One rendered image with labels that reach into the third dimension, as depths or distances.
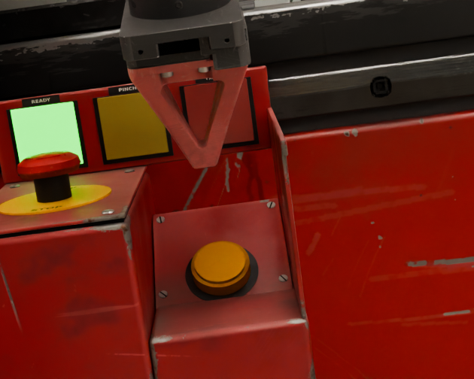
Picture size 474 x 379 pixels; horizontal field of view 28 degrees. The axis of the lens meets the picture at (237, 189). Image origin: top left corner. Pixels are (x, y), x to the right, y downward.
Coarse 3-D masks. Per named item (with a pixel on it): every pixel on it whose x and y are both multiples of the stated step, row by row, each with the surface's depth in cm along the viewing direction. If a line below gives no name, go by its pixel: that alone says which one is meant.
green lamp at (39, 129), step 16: (16, 112) 67; (32, 112) 67; (48, 112) 67; (64, 112) 67; (16, 128) 67; (32, 128) 67; (48, 128) 67; (64, 128) 67; (32, 144) 67; (48, 144) 67; (64, 144) 67; (80, 144) 67
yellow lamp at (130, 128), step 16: (112, 96) 67; (128, 96) 67; (112, 112) 67; (128, 112) 67; (144, 112) 67; (112, 128) 67; (128, 128) 67; (144, 128) 67; (160, 128) 67; (112, 144) 67; (128, 144) 67; (144, 144) 67; (160, 144) 67
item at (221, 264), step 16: (208, 256) 61; (224, 256) 61; (240, 256) 61; (192, 272) 60; (208, 272) 60; (224, 272) 60; (240, 272) 60; (208, 288) 60; (224, 288) 60; (240, 288) 60
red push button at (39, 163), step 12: (36, 156) 59; (48, 156) 58; (60, 156) 58; (72, 156) 59; (24, 168) 58; (36, 168) 57; (48, 168) 57; (60, 168) 58; (72, 168) 58; (36, 180) 59; (48, 180) 58; (60, 180) 59; (36, 192) 59; (48, 192) 59; (60, 192) 59
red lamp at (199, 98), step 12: (204, 84) 67; (216, 84) 67; (192, 96) 67; (204, 96) 67; (240, 96) 67; (192, 108) 67; (204, 108) 67; (240, 108) 67; (192, 120) 67; (204, 120) 67; (240, 120) 67; (204, 132) 67; (228, 132) 67; (240, 132) 67; (252, 132) 67
